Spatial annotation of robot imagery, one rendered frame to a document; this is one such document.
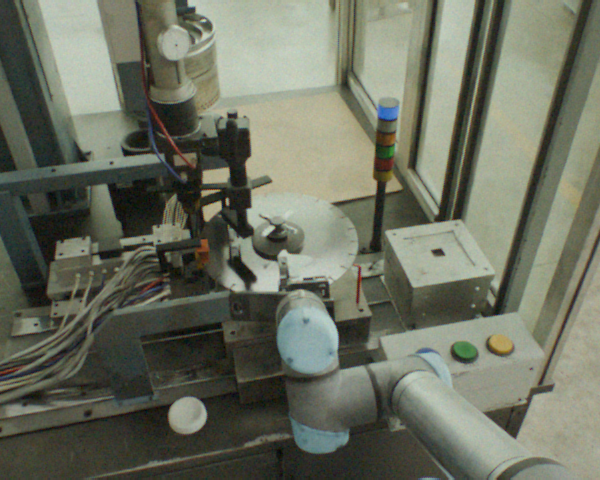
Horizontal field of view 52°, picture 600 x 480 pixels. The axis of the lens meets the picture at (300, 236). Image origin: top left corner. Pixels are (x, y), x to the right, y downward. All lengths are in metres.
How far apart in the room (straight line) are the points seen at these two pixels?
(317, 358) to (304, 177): 1.07
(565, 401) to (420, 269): 1.13
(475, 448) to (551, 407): 1.65
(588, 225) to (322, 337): 0.49
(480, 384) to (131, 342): 0.64
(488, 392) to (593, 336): 1.36
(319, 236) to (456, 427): 0.68
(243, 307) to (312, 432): 0.25
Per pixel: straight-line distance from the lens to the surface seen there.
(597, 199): 1.04
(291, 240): 1.26
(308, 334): 0.77
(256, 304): 0.97
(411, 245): 1.36
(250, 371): 1.21
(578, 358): 2.46
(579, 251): 1.10
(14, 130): 1.65
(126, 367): 1.22
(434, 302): 1.32
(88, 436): 1.29
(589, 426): 2.30
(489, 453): 0.64
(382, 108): 1.31
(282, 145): 1.93
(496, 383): 1.22
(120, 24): 1.06
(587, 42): 0.99
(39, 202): 1.76
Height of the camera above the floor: 1.79
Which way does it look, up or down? 41 degrees down
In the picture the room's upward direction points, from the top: 1 degrees counter-clockwise
